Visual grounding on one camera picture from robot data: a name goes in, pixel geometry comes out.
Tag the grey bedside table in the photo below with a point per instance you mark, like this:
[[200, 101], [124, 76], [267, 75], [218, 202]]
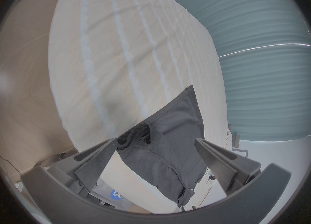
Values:
[[233, 135]]

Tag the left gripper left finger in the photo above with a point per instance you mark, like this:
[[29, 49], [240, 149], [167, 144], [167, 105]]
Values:
[[94, 162]]

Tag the bed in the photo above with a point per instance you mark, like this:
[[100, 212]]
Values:
[[121, 48]]

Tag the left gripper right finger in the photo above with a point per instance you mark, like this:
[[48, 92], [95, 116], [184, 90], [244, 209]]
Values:
[[218, 163]]

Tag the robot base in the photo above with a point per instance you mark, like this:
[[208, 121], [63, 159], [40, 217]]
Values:
[[114, 194]]

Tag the black T-shirt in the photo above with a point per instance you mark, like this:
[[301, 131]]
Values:
[[175, 140]]

